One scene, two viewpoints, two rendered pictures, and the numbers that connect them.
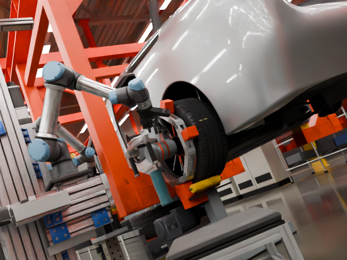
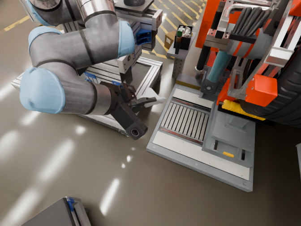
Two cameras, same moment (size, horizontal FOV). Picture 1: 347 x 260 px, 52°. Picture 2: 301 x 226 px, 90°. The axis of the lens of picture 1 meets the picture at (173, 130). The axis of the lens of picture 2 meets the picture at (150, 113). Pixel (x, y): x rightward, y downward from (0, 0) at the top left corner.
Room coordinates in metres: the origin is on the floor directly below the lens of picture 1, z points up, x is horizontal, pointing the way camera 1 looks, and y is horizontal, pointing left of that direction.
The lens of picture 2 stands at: (1.76, -0.17, 1.28)
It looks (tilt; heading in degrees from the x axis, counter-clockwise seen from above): 57 degrees down; 55
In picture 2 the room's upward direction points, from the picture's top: straight up
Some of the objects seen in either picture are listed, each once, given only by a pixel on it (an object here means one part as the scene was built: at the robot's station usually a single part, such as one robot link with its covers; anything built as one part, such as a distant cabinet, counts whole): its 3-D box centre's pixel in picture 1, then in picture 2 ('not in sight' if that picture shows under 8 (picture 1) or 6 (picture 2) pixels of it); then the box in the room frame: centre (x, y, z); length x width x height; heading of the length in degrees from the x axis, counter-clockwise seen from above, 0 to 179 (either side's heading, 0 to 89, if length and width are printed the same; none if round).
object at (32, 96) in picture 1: (47, 147); not in sight; (4.47, 1.60, 1.75); 0.19 x 0.19 x 2.45; 32
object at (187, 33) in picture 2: (106, 225); (183, 36); (2.77, 0.76, 0.51); 0.20 x 0.14 x 0.13; 40
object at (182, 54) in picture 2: (108, 235); (182, 43); (2.79, 0.77, 0.44); 0.43 x 0.17 x 0.03; 32
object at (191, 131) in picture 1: (189, 133); (260, 90); (2.32, -0.09, 0.85); 0.09 x 0.08 x 0.07; 32
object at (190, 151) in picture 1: (168, 148); (260, 45); (2.58, 0.08, 0.85); 0.54 x 0.07 x 0.54; 32
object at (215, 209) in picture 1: (215, 208); (241, 115); (2.68, -0.06, 0.32); 0.40 x 0.30 x 0.28; 32
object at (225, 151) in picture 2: not in sight; (230, 130); (2.64, -0.08, 0.13); 0.50 x 0.36 x 0.10; 32
